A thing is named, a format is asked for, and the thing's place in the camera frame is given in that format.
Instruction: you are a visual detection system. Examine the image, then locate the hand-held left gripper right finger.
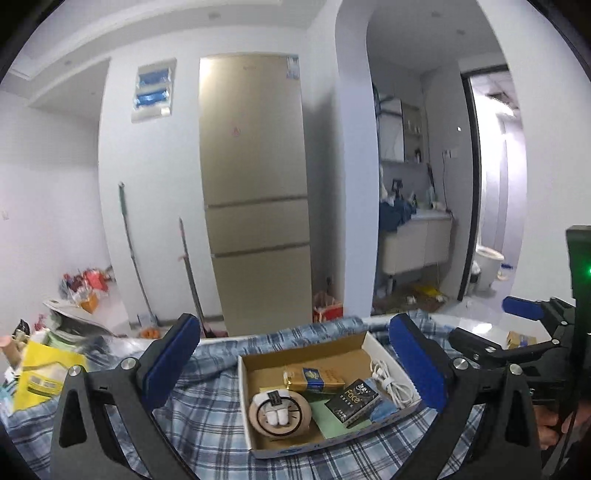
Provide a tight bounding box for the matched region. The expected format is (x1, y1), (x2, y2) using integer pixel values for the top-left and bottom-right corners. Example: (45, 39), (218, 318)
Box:
(389, 313), (543, 480)

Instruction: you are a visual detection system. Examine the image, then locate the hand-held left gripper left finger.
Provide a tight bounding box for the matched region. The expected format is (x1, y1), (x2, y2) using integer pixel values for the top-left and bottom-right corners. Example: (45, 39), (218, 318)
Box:
(48, 313), (202, 480)

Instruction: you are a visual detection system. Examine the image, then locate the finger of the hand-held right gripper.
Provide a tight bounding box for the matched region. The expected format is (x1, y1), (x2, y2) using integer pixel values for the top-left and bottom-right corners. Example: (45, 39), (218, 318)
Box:
(448, 326), (511, 371)
(502, 296), (546, 320)

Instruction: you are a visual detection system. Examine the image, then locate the white cable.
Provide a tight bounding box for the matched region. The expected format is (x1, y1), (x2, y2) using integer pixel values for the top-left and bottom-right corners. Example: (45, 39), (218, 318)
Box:
(369, 357), (417, 408)

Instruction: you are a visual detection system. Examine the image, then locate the black tissue pack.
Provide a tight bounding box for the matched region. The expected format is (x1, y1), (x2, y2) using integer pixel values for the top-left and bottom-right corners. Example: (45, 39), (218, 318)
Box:
(325, 378), (382, 426)

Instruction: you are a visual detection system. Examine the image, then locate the shallow cardboard box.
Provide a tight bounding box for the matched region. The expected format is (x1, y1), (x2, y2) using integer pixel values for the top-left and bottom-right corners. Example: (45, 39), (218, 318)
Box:
(237, 331), (424, 460)

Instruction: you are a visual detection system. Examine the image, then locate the gold and blue packet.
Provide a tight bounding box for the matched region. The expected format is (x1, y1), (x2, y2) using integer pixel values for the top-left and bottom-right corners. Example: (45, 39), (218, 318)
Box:
(282, 364), (346, 394)

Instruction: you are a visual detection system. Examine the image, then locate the pale green packet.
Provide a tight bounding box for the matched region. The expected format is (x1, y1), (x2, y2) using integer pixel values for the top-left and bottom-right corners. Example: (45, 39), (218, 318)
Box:
(308, 399), (371, 440)

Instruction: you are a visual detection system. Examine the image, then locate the beige round plush with cord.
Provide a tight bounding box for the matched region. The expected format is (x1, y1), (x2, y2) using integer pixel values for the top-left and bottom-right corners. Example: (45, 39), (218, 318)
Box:
(248, 390), (313, 439)

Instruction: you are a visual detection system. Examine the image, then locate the person's right hand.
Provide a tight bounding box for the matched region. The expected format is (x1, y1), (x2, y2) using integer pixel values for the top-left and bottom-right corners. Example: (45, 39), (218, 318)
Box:
(538, 408), (574, 449)

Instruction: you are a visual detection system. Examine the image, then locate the small yellow box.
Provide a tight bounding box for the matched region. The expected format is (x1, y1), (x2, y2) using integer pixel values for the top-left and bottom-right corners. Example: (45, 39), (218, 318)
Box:
(505, 330), (537, 350)

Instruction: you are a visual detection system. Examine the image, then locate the white toilet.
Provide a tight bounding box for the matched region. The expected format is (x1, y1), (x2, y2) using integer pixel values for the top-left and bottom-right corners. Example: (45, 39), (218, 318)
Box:
(475, 246), (505, 292)

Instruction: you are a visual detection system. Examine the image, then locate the blue tissue pack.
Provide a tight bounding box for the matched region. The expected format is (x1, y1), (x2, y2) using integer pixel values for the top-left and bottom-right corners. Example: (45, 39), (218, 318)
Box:
(368, 397), (400, 424)

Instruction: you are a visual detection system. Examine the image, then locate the blue plaid blanket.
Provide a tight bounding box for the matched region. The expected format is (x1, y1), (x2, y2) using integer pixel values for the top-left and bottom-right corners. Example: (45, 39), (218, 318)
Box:
(0, 310), (490, 480)

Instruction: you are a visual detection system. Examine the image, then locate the red bag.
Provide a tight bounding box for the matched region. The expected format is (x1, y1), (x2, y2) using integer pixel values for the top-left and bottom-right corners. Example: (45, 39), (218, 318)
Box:
(312, 290), (345, 323)

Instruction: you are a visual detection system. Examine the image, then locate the stack of grey papers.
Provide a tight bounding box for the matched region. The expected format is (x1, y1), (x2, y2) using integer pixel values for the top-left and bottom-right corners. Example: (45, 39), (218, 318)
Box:
(43, 299), (122, 342)

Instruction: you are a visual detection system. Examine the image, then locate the pile of colourful bags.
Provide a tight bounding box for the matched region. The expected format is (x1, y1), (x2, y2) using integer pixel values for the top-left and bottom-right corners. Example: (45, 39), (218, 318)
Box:
(61, 266), (115, 315)

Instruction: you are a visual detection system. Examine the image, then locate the white vanity cabinet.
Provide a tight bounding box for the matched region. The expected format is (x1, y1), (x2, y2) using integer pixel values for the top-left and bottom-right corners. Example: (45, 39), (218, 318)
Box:
(377, 215), (456, 278)

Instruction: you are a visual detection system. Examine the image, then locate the yellow plastic bag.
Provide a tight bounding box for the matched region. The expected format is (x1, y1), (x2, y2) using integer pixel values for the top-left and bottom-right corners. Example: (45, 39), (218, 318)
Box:
(12, 339), (88, 414)

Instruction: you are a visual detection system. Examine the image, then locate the blue clothes pile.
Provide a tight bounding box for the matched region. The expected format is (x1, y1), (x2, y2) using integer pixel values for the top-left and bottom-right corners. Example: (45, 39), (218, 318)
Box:
(379, 198), (419, 234)

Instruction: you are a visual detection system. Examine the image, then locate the beige tall refrigerator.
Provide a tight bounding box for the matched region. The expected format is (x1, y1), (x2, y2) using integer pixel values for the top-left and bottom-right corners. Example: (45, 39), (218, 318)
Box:
(198, 54), (313, 337)

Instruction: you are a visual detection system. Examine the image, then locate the wall shelf cabinet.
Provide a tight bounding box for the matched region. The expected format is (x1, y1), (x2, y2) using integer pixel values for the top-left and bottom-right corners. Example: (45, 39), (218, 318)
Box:
(375, 93), (426, 163)

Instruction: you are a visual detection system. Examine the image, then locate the wall electrical panel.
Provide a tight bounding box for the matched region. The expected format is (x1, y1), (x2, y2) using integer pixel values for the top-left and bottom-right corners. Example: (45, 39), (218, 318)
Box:
(130, 57), (178, 123)

